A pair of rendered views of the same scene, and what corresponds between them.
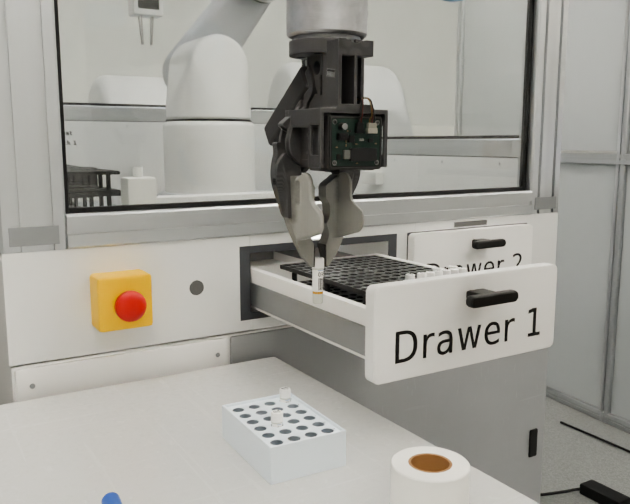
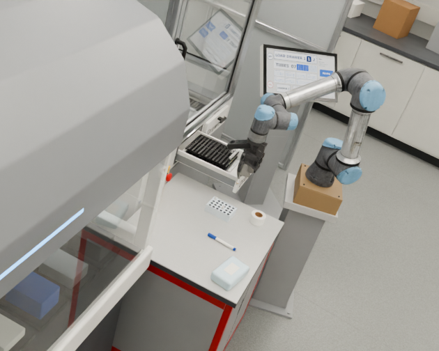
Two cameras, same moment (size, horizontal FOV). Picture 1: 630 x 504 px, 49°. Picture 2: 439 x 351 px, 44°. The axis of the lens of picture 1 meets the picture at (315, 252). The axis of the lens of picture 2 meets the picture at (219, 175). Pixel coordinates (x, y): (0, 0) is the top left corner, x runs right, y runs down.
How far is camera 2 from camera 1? 2.06 m
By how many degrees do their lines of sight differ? 48
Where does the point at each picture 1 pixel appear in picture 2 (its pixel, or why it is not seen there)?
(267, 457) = (228, 217)
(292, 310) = (199, 167)
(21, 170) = not seen: hidden behind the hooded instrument
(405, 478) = (257, 219)
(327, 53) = (260, 147)
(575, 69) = not seen: outside the picture
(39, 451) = (173, 223)
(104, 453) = (187, 221)
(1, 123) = not seen: hidden behind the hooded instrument
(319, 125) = (257, 162)
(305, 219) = (243, 173)
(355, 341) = (227, 181)
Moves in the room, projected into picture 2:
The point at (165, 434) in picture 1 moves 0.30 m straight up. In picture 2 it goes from (191, 212) to (207, 158)
